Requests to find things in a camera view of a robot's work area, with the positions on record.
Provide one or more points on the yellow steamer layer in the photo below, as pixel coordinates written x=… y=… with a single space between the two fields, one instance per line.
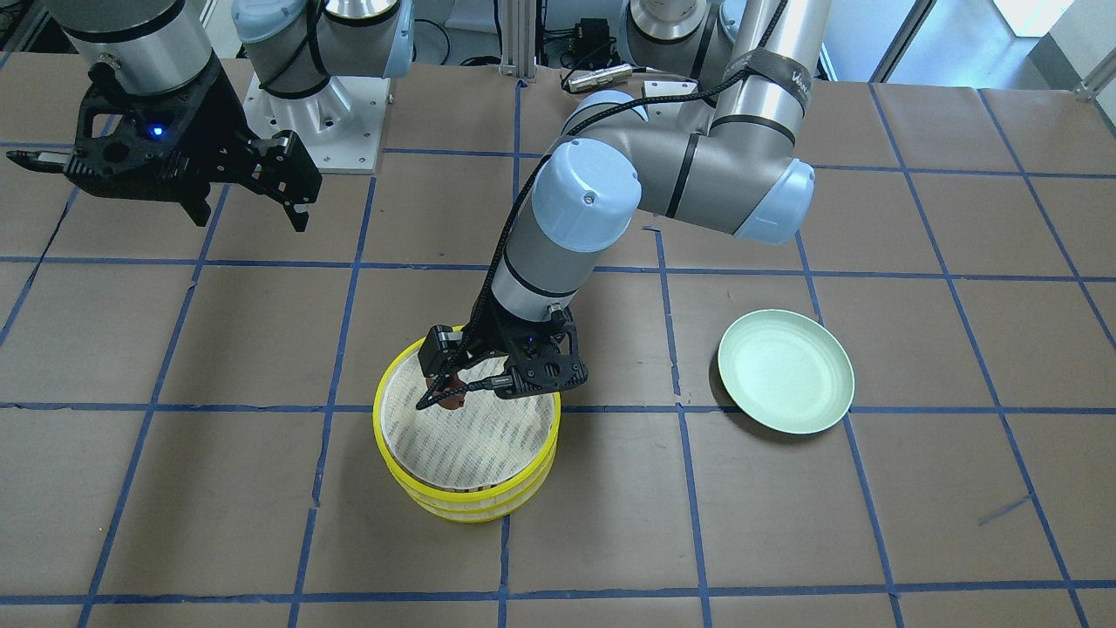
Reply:
x=480 y=506
x=469 y=465

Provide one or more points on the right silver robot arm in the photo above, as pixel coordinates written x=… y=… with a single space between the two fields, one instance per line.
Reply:
x=295 y=47

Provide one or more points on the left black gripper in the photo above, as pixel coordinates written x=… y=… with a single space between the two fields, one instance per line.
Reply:
x=485 y=334

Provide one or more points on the silver metal connector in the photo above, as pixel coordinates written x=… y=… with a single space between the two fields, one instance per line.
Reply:
x=596 y=79

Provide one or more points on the brown steamed bun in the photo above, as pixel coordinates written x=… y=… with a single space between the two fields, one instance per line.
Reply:
x=453 y=394

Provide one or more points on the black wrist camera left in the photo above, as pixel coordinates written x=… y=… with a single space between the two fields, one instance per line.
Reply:
x=439 y=352

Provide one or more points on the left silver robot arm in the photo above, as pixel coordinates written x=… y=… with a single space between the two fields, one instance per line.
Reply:
x=720 y=158

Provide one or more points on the light green plate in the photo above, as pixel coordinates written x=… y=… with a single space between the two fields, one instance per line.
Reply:
x=786 y=371

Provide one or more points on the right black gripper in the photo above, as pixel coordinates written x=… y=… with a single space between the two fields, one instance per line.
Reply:
x=221 y=119

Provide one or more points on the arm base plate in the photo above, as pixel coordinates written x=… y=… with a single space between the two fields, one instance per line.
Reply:
x=341 y=126
x=668 y=88

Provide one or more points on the white steamer cloth liner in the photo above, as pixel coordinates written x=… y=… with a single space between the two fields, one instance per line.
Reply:
x=486 y=442

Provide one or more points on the aluminium frame post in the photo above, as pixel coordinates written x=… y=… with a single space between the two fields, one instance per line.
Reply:
x=518 y=26

